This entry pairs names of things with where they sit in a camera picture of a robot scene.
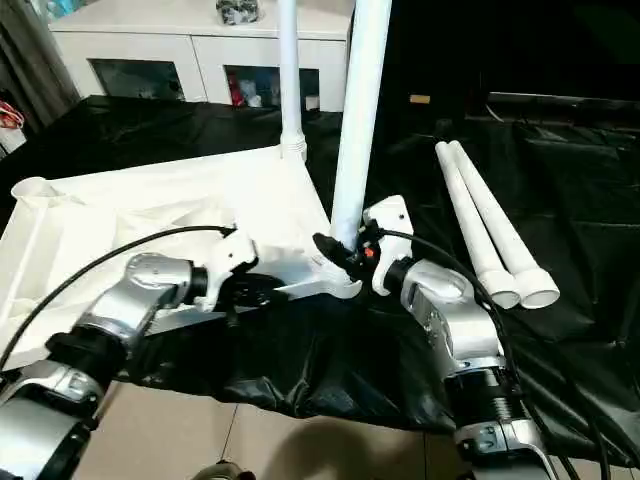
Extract white plastic table top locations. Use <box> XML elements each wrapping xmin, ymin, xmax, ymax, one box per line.
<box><xmin>0</xmin><ymin>143</ymin><xmax>365</xmax><ymax>372</ymax></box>

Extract white plastic table leg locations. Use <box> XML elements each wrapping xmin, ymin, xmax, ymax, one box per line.
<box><xmin>432</xmin><ymin>140</ymin><xmax>522</xmax><ymax>308</ymax></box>
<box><xmin>276</xmin><ymin>0</ymin><xmax>308</xmax><ymax>162</ymax></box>
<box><xmin>326</xmin><ymin>0</ymin><xmax>395</xmax><ymax>282</ymax></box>
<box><xmin>446</xmin><ymin>140</ymin><xmax>561</xmax><ymax>310</ymax></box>

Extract black mat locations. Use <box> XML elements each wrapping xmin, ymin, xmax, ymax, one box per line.
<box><xmin>0</xmin><ymin>93</ymin><xmax>640</xmax><ymax>470</ymax></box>

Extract black metal bar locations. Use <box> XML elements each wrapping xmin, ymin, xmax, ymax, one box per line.
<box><xmin>486</xmin><ymin>90</ymin><xmax>640</xmax><ymax>110</ymax></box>

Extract dark bundled object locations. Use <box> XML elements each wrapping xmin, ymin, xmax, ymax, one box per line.
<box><xmin>214</xmin><ymin>0</ymin><xmax>262</xmax><ymax>27</ymax></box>

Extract white glass-door cabinet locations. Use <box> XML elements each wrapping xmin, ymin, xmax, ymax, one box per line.
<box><xmin>48</xmin><ymin>0</ymin><xmax>352</xmax><ymax>113</ymax></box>

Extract grey curtain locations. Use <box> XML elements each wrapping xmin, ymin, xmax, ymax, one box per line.
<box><xmin>0</xmin><ymin>0</ymin><xmax>82</xmax><ymax>135</ymax></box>

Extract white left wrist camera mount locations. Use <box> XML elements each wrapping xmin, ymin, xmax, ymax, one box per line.
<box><xmin>193</xmin><ymin>228</ymin><xmax>260</xmax><ymax>315</ymax></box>

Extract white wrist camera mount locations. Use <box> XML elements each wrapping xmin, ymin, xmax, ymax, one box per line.
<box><xmin>361</xmin><ymin>193</ymin><xmax>416</xmax><ymax>297</ymax></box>
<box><xmin>193</xmin><ymin>228</ymin><xmax>260</xmax><ymax>315</ymax></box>

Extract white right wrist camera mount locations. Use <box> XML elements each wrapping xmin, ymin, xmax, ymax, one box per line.
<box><xmin>361</xmin><ymin>193</ymin><xmax>416</xmax><ymax>297</ymax></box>

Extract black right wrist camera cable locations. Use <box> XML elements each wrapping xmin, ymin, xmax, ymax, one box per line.
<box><xmin>373</xmin><ymin>226</ymin><xmax>617</xmax><ymax>480</ymax></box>

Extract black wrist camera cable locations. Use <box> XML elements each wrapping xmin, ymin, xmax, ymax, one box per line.
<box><xmin>373</xmin><ymin>226</ymin><xmax>617</xmax><ymax>480</ymax></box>
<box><xmin>0</xmin><ymin>224</ymin><xmax>240</xmax><ymax>372</ymax></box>

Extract black left wrist camera cable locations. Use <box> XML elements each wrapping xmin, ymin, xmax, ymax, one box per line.
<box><xmin>0</xmin><ymin>224</ymin><xmax>240</xmax><ymax>372</ymax></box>

